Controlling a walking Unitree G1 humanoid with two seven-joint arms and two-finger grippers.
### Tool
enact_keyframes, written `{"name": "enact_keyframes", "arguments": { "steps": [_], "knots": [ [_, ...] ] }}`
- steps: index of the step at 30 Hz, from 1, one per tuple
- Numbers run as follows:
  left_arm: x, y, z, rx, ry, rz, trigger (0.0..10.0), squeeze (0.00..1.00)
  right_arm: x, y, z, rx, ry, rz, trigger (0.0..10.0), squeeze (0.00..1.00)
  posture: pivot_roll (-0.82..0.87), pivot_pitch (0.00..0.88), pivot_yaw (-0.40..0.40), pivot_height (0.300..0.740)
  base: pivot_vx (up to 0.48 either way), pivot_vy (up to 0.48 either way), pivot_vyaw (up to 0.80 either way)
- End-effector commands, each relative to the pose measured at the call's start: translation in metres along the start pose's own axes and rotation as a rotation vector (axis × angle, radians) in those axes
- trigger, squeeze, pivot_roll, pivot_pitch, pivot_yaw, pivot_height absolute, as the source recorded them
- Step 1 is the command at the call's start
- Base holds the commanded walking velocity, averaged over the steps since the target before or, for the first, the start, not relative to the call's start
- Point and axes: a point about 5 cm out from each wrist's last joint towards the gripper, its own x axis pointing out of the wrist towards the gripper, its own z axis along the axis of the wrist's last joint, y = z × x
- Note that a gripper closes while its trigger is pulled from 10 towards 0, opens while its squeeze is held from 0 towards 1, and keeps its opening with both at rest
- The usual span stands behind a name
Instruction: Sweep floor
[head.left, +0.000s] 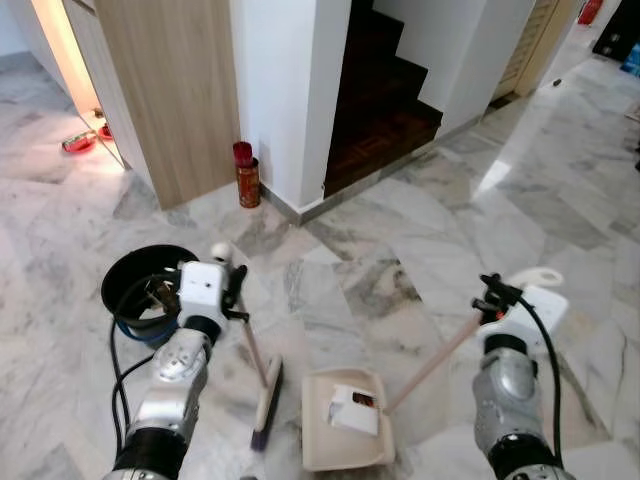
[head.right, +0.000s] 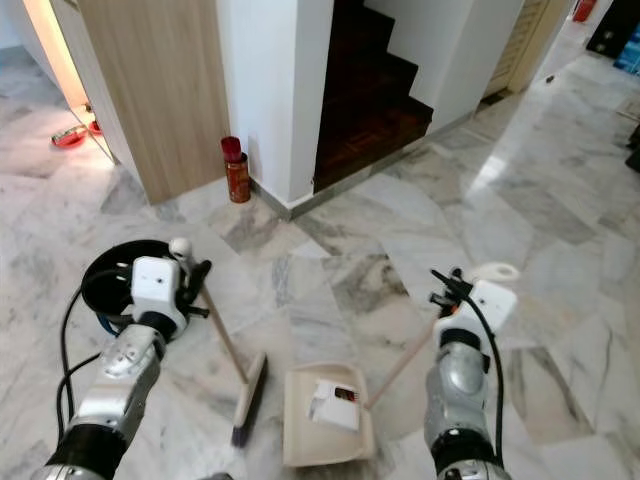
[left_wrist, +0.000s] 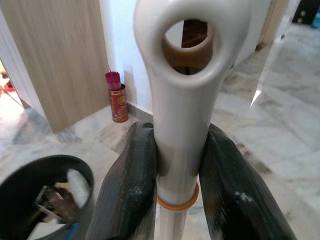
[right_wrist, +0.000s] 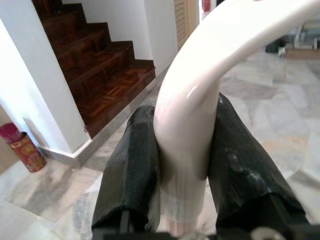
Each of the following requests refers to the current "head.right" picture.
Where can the light wooden door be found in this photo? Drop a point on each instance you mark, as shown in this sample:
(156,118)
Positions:
(525,40)

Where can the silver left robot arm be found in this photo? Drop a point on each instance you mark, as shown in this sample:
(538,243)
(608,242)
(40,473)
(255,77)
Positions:
(120,385)

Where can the red bowl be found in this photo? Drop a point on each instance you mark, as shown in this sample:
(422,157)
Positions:
(68,138)

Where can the black cabinet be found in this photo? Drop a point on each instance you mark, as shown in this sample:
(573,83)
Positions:
(615,30)

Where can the light wood cabinet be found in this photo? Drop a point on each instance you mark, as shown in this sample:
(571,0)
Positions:
(160,100)

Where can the dark wooden staircase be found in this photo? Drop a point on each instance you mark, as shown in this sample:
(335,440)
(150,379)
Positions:
(370,120)

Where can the red fire extinguisher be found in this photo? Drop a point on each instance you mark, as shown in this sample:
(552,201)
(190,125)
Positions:
(582,9)

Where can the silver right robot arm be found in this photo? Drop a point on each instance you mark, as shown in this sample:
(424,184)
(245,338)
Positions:
(455,392)

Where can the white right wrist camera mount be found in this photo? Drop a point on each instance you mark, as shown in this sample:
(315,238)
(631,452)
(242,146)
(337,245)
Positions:
(490,305)

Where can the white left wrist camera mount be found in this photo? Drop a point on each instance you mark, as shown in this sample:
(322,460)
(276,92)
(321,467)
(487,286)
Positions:
(157,285)

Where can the white paper scrap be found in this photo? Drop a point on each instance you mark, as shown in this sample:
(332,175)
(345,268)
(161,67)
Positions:
(332,405)

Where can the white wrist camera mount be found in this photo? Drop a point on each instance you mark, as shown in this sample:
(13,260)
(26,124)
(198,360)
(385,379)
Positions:
(490,305)
(157,285)

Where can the blue container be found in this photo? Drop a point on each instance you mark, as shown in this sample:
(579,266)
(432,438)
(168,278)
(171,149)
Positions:
(628,60)

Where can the red spray can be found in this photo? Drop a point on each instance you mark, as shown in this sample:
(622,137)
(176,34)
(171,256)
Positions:
(238,180)

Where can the black round waste bin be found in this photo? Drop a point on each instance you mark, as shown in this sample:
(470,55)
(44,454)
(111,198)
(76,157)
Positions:
(115,262)

